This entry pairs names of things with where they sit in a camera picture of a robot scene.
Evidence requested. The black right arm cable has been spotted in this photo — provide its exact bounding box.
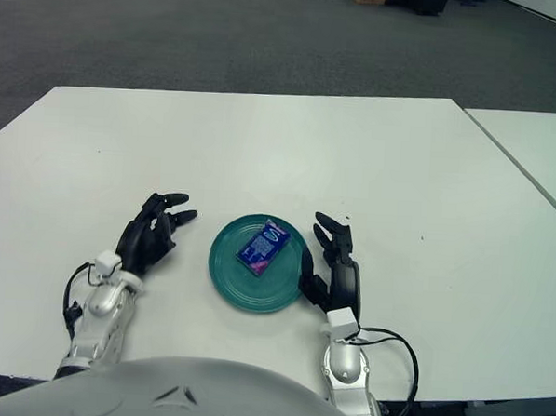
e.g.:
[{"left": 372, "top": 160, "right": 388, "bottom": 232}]
[{"left": 346, "top": 324, "right": 423, "bottom": 416}]

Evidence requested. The grey robot torso shell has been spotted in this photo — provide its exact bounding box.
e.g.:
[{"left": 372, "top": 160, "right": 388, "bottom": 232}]
[{"left": 0, "top": 345, "right": 376, "bottom": 416}]

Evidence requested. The adjacent white table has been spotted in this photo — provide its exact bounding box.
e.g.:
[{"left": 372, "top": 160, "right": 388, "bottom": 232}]
[{"left": 458, "top": 108, "right": 556, "bottom": 233}]

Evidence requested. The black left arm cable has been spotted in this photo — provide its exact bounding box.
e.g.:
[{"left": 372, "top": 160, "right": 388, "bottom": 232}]
[{"left": 61, "top": 261, "right": 103, "bottom": 344}]

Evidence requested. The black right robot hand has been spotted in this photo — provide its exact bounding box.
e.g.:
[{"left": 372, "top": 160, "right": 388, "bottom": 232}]
[{"left": 295, "top": 210, "right": 367, "bottom": 323}]

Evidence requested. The black cabinet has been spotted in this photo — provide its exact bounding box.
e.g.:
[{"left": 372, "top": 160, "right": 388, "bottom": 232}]
[{"left": 385, "top": 0, "right": 451, "bottom": 17}]

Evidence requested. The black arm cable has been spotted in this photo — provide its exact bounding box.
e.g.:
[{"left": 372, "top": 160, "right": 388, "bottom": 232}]
[
  {"left": 61, "top": 261, "right": 103, "bottom": 344},
  {"left": 346, "top": 324, "right": 423, "bottom": 416}
]

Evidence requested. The teal ribbed plate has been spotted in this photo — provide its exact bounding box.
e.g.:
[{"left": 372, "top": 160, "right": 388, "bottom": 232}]
[{"left": 205, "top": 210, "right": 317, "bottom": 318}]

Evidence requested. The blue gum pack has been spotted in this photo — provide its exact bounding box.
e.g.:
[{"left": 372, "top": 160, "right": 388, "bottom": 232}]
[{"left": 235, "top": 216, "right": 293, "bottom": 280}]

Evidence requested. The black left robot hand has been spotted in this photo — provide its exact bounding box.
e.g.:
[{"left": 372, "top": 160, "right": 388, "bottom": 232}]
[{"left": 115, "top": 189, "right": 200, "bottom": 279}]

